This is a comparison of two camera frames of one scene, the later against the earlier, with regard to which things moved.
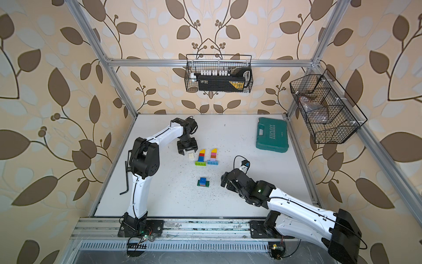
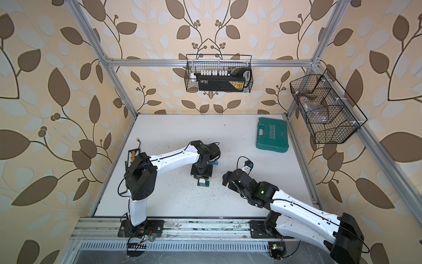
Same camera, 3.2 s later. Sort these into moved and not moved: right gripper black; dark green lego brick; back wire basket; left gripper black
Moved: left gripper black
Not moved: dark green lego brick; right gripper black; back wire basket
